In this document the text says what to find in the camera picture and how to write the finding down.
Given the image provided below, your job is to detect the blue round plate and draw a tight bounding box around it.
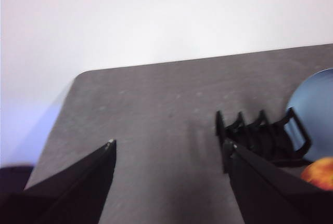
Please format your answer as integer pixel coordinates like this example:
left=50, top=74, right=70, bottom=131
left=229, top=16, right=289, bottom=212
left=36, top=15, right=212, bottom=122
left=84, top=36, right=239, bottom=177
left=284, top=68, right=333, bottom=163

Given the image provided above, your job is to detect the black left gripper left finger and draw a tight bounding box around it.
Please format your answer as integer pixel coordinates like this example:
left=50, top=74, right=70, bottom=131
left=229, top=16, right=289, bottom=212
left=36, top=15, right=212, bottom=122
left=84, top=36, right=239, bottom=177
left=0, top=139, right=117, bottom=224

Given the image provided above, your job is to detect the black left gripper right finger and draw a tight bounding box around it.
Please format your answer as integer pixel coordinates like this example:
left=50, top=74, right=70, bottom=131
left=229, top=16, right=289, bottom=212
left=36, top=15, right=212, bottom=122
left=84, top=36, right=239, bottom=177
left=222, top=139, right=333, bottom=224

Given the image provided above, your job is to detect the black plastic plate rack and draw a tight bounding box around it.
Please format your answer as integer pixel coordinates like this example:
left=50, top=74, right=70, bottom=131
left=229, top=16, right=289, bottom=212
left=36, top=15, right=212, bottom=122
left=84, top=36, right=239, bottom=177
left=215, top=107, right=313, bottom=168

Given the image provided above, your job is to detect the red apple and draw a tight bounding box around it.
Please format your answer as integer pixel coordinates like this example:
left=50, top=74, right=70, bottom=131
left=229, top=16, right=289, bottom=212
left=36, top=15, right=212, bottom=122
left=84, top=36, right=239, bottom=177
left=300, top=156, right=333, bottom=190

